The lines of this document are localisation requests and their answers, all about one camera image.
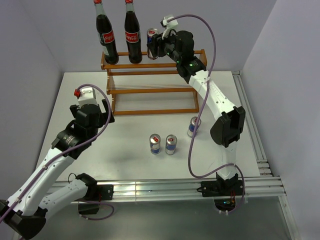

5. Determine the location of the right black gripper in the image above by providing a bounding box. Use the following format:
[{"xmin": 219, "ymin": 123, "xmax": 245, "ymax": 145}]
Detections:
[{"xmin": 146, "ymin": 28, "xmax": 182, "ymax": 64}]

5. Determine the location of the energy drink can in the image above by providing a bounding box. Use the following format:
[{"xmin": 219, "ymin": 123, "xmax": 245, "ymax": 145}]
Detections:
[
  {"xmin": 187, "ymin": 116, "xmax": 202, "ymax": 138},
  {"xmin": 165, "ymin": 134, "xmax": 178, "ymax": 155},
  {"xmin": 146, "ymin": 28, "xmax": 159, "ymax": 60},
  {"xmin": 149, "ymin": 133, "xmax": 161, "ymax": 154}
]

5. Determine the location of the cola glass bottle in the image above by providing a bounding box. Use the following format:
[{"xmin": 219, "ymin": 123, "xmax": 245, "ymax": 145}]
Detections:
[
  {"xmin": 93, "ymin": 0, "xmax": 119, "ymax": 65},
  {"xmin": 124, "ymin": 0, "xmax": 143, "ymax": 64}
]

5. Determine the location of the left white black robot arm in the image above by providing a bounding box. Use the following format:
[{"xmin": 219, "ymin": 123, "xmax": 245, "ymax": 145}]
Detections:
[{"xmin": 0, "ymin": 97, "xmax": 115, "ymax": 240}]

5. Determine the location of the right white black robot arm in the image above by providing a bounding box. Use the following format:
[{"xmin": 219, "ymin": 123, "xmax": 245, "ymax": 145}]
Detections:
[{"xmin": 147, "ymin": 30, "xmax": 246, "ymax": 197}]

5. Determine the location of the orange three-tier wooden shelf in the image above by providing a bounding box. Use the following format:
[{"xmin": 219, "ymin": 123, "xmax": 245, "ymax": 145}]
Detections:
[{"xmin": 100, "ymin": 56, "xmax": 200, "ymax": 116}]

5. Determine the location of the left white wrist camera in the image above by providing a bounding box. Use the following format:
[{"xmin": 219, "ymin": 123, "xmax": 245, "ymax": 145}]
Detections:
[{"xmin": 74, "ymin": 87, "xmax": 98, "ymax": 108}]

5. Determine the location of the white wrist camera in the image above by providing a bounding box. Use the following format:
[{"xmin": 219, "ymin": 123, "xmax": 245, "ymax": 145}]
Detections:
[
  {"xmin": 74, "ymin": 87, "xmax": 98, "ymax": 108},
  {"xmin": 160, "ymin": 15, "xmax": 178, "ymax": 40}
]

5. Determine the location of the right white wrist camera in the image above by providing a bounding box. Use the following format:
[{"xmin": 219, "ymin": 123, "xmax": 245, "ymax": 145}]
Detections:
[{"xmin": 160, "ymin": 15, "xmax": 178, "ymax": 40}]

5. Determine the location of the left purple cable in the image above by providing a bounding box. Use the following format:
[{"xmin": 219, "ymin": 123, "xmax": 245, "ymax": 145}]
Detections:
[{"xmin": 0, "ymin": 83, "xmax": 112, "ymax": 223}]

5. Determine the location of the purple cable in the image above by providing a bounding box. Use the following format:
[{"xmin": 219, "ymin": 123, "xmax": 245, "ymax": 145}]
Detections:
[
  {"xmin": 0, "ymin": 83, "xmax": 112, "ymax": 223},
  {"xmin": 169, "ymin": 13, "xmax": 246, "ymax": 213}
]

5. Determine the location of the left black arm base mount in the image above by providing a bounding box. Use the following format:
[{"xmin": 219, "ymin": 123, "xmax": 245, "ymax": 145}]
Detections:
[{"xmin": 78, "ymin": 184, "xmax": 115, "ymax": 219}]

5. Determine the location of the aluminium front rail frame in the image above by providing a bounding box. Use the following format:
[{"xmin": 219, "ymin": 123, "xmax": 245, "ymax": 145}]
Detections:
[{"xmin": 23, "ymin": 174, "xmax": 287, "ymax": 205}]

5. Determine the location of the aluminium right side rail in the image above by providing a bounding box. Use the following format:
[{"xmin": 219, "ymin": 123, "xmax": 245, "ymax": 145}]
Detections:
[{"xmin": 232, "ymin": 71, "xmax": 274, "ymax": 177}]

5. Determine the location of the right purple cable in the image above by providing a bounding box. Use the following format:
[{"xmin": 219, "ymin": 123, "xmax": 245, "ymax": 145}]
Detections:
[{"xmin": 169, "ymin": 13, "xmax": 246, "ymax": 213}]

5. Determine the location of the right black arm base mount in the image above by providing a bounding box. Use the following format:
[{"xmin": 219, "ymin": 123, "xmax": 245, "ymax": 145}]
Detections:
[{"xmin": 196, "ymin": 180, "xmax": 236, "ymax": 211}]

